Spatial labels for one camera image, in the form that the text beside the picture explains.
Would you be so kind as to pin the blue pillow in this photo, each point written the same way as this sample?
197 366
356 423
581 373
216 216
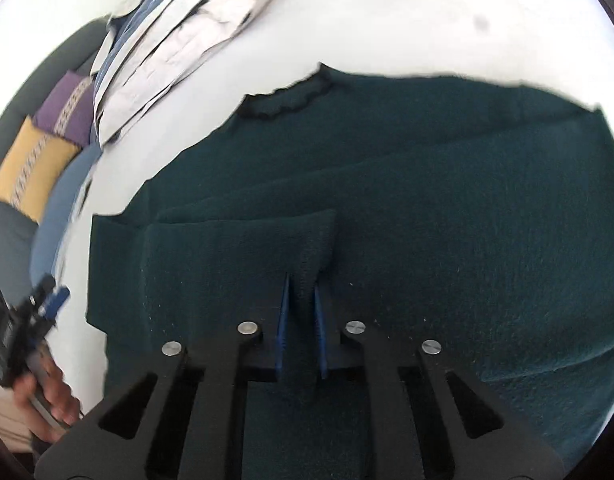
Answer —
57 215

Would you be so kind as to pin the folded grey and blue duvet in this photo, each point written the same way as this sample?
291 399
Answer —
177 45

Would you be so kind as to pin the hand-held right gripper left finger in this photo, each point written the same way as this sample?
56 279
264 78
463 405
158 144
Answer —
284 332

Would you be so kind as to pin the person's left hand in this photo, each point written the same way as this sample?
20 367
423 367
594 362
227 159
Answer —
52 390

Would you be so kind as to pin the dark grey headboard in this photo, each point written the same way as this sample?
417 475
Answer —
17 255

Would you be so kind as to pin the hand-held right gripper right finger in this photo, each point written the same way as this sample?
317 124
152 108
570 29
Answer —
321 332

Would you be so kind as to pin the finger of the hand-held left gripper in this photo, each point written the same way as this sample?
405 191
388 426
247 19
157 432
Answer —
54 300

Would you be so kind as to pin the yellow cushion with patterned band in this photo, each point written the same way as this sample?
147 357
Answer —
34 170

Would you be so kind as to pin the bed with white sheet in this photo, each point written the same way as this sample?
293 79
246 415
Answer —
387 25

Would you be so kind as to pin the dark green knit sweater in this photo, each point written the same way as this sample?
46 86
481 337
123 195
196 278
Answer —
437 210

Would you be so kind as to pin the purple cushion with patterned band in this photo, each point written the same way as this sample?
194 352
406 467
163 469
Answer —
67 105

